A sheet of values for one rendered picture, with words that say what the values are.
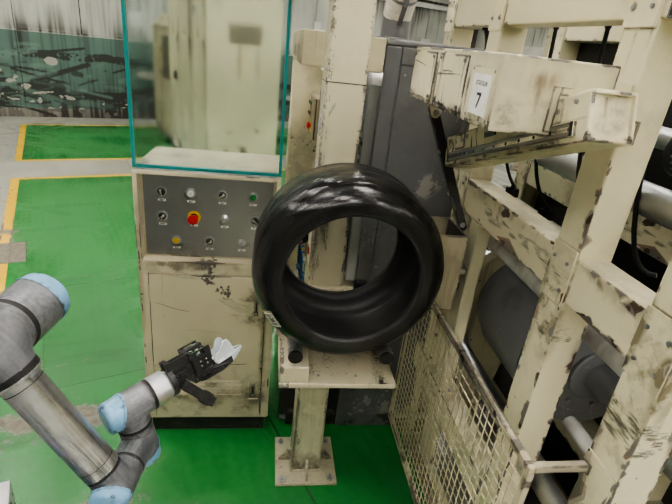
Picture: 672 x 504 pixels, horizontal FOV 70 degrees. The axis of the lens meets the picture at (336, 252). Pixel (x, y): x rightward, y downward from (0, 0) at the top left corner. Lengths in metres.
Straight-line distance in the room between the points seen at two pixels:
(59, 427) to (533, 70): 1.13
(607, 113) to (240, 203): 1.35
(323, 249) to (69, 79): 8.88
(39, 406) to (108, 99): 9.44
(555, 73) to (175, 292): 1.59
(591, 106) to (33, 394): 1.14
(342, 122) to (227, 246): 0.76
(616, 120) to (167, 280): 1.65
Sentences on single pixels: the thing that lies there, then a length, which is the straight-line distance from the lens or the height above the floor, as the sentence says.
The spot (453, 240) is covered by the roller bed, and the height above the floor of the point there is 1.18.
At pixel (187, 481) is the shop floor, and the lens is 2.34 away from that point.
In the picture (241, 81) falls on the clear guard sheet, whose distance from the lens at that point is 1.82.
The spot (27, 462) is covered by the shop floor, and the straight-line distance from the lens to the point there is 2.58.
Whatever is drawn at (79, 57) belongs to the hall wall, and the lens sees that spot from 10.23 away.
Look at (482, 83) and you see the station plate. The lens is 1.06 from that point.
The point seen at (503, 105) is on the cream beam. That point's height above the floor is 1.69.
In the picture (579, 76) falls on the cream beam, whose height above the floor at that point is 1.76.
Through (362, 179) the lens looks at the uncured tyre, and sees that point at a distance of 1.27.
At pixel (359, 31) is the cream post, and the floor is 1.80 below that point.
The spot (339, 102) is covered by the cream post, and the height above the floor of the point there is 1.60.
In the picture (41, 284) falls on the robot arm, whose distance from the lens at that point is 1.14.
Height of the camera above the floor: 1.77
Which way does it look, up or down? 24 degrees down
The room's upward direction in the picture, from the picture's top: 6 degrees clockwise
